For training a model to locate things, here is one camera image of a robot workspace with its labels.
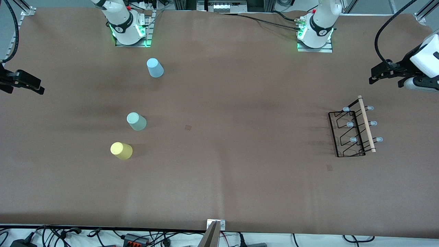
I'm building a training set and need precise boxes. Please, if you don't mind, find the black wire cup holder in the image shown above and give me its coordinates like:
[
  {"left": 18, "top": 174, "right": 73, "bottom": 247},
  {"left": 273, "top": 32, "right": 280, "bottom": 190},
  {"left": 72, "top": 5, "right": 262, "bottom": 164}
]
[{"left": 328, "top": 95, "right": 383, "bottom": 158}]

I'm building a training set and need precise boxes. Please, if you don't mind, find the yellow plastic cup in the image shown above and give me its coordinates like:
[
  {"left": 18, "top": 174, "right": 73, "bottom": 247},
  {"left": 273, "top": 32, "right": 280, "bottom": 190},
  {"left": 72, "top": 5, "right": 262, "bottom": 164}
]
[{"left": 110, "top": 142, "right": 133, "bottom": 160}]

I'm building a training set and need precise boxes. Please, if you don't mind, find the pale teal plastic cup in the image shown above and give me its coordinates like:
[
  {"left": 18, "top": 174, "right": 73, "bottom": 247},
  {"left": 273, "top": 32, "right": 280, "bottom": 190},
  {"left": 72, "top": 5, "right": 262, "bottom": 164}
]
[{"left": 127, "top": 112, "right": 147, "bottom": 131}]

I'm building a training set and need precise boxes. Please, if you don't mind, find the light blue plastic cup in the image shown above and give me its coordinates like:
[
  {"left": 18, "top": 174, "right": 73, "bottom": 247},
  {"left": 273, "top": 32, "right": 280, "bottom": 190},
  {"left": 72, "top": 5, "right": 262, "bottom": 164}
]
[{"left": 146, "top": 58, "right": 164, "bottom": 78}]

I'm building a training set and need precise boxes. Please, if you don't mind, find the perforated metal strip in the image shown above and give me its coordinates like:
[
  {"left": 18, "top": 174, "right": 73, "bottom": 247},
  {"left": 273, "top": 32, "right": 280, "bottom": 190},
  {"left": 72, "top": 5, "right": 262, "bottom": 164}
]
[{"left": 4, "top": 14, "right": 28, "bottom": 63}]

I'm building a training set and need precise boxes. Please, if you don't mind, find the black power adapter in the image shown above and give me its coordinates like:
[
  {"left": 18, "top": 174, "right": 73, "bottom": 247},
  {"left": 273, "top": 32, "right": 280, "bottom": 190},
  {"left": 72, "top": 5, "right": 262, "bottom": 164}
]
[{"left": 10, "top": 238, "right": 37, "bottom": 247}]

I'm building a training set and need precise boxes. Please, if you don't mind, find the grey power strip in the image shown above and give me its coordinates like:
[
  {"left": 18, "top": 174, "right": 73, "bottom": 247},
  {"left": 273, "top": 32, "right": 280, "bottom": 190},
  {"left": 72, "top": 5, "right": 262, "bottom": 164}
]
[{"left": 197, "top": 0, "right": 248, "bottom": 13}]

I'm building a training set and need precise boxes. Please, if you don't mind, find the brown table mat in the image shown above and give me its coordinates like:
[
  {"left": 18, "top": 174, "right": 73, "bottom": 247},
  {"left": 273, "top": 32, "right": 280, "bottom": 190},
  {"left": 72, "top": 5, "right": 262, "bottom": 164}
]
[{"left": 0, "top": 7, "right": 439, "bottom": 239}]

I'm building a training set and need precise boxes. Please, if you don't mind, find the orange and black connector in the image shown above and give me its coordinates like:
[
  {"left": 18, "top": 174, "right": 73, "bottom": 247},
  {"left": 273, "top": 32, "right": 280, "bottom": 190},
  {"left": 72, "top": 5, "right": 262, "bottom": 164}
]
[{"left": 122, "top": 233, "right": 151, "bottom": 246}]

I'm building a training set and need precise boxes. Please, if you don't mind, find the aluminium extrusion post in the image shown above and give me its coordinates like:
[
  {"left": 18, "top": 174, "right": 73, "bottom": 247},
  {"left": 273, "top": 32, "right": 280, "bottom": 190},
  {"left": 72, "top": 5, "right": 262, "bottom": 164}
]
[
  {"left": 414, "top": 0, "right": 439, "bottom": 25},
  {"left": 14, "top": 0, "right": 37, "bottom": 16}
]

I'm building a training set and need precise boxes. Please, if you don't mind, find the thin black cable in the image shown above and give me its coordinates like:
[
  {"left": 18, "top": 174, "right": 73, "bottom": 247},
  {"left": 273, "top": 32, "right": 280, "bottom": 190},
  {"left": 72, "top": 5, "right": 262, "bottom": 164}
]
[{"left": 237, "top": 12, "right": 304, "bottom": 32}]

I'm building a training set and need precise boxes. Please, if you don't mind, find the black cable tangle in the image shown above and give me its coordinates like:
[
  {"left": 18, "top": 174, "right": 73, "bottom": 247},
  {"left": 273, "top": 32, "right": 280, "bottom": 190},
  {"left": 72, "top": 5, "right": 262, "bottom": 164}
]
[{"left": 33, "top": 225, "right": 83, "bottom": 247}]

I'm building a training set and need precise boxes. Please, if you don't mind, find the black cable loop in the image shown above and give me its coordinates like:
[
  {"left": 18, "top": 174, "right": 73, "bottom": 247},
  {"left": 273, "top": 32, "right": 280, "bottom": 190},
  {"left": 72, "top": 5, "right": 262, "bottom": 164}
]
[{"left": 343, "top": 235, "right": 375, "bottom": 243}]

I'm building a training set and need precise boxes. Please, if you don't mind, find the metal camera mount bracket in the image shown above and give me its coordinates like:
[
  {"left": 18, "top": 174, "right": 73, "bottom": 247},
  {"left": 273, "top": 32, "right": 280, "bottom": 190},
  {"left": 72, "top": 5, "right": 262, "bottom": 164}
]
[{"left": 198, "top": 219, "right": 226, "bottom": 247}]

